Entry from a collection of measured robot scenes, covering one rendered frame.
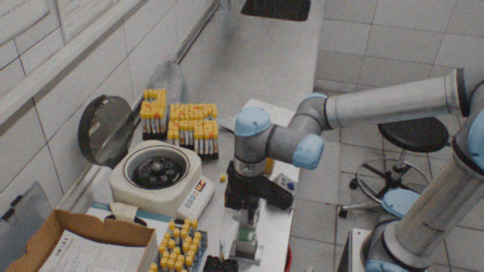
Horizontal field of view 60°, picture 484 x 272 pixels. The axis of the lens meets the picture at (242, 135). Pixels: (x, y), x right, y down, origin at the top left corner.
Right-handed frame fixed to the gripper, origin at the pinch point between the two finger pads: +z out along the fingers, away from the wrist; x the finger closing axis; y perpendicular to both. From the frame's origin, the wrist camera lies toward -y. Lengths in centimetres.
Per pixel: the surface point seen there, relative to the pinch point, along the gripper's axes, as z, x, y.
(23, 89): -34, 2, 55
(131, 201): 5.1, -4.3, 36.4
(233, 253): 11.4, 1.9, 4.7
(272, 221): 12.7, -13.4, -4.2
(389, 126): 35, -105, -50
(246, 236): 4.7, 0.4, 1.4
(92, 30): -34, -31, 55
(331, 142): 100, -170, -30
